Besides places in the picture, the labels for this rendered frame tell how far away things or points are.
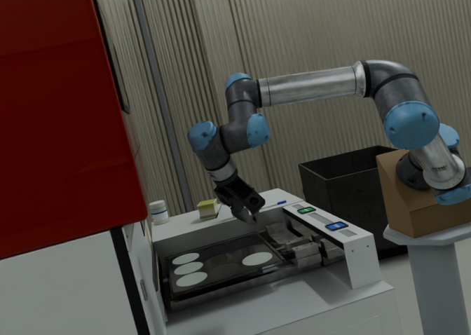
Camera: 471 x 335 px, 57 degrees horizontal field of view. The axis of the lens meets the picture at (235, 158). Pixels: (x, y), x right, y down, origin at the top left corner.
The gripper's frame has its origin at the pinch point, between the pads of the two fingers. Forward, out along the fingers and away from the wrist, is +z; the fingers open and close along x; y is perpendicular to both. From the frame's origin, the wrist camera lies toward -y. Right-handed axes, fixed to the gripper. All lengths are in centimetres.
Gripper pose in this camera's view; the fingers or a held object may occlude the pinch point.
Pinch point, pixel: (255, 221)
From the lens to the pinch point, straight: 125.8
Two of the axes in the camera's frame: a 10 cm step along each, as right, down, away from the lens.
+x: -6.9, 6.5, -3.2
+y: -6.1, -2.9, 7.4
